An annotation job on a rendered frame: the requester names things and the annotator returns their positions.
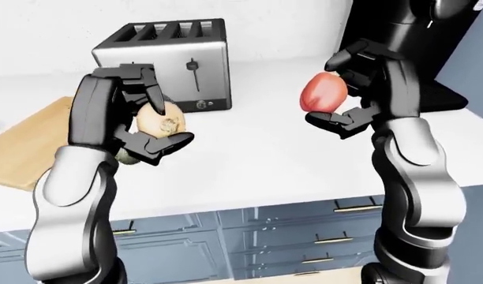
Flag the beige onion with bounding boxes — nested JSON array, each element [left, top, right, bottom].
[[136, 101, 187, 137]]

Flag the silver four-slot toaster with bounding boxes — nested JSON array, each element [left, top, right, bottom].
[[91, 18, 232, 114]]

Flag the dark green avocado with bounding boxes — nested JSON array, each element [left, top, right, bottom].
[[115, 148, 141, 166]]

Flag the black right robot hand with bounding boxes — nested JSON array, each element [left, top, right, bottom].
[[304, 39, 423, 140]]

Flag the black coffee machine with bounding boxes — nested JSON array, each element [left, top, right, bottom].
[[337, 0, 483, 110]]

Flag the wooden cutting board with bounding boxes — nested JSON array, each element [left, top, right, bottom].
[[0, 95, 74, 191]]

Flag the blue-grey cabinet with drawers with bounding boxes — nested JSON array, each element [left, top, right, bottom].
[[0, 182, 483, 284]]

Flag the red apple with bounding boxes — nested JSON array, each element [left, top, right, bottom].
[[299, 71, 349, 114]]

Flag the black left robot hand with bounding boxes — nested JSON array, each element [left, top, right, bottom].
[[68, 62, 196, 166]]

